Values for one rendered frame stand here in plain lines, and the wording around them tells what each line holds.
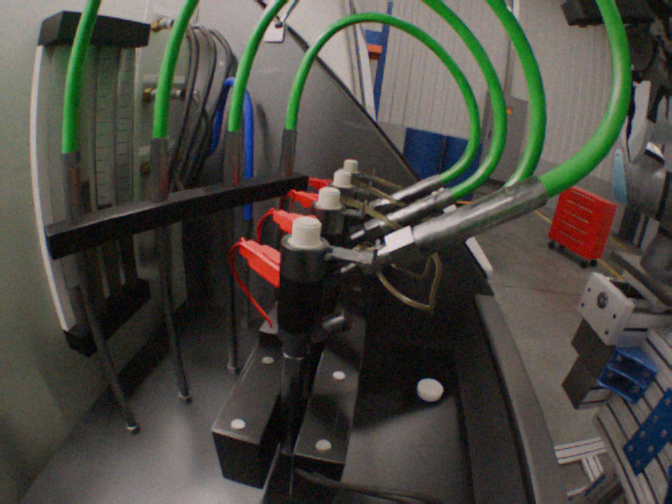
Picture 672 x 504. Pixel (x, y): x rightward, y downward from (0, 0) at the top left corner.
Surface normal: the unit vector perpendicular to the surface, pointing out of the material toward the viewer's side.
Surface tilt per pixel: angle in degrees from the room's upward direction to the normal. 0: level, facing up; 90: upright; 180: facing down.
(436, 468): 0
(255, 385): 0
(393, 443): 0
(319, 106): 90
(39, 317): 90
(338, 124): 90
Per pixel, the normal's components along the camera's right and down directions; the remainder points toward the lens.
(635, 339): -0.05, 0.40
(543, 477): 0.12, -0.91
